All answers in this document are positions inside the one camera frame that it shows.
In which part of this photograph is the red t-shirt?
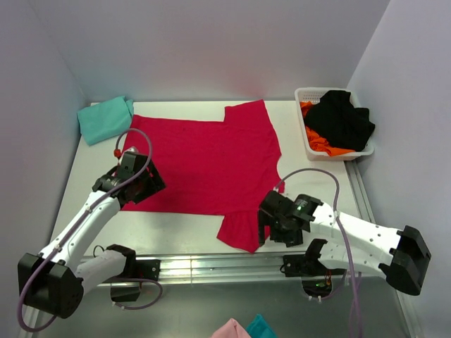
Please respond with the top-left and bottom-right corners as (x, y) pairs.
(124, 100), (281, 253)

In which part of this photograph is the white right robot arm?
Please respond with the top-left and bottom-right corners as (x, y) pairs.
(258, 191), (431, 296)

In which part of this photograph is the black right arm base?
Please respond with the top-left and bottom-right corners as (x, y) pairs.
(279, 254), (347, 299)

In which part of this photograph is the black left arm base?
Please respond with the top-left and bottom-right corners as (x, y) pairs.
(107, 259), (161, 303)

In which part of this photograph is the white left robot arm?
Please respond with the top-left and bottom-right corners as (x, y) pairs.
(18, 149), (165, 318)

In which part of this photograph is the folded teal t-shirt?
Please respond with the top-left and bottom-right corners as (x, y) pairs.
(77, 96), (134, 146)

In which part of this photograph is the orange t-shirt in basket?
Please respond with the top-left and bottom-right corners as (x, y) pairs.
(299, 101), (354, 157)

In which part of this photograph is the black t-shirt in basket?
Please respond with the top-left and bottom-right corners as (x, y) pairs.
(304, 90), (376, 152)

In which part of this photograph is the white plastic laundry basket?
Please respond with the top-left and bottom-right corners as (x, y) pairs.
(295, 87), (376, 161)

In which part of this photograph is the teal cloth at bottom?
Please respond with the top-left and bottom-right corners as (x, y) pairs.
(246, 314), (277, 338)

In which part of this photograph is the pink cloth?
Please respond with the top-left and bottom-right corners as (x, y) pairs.
(211, 318), (251, 338)

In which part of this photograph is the aluminium table frame rail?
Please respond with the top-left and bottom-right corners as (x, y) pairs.
(17, 161), (424, 338)

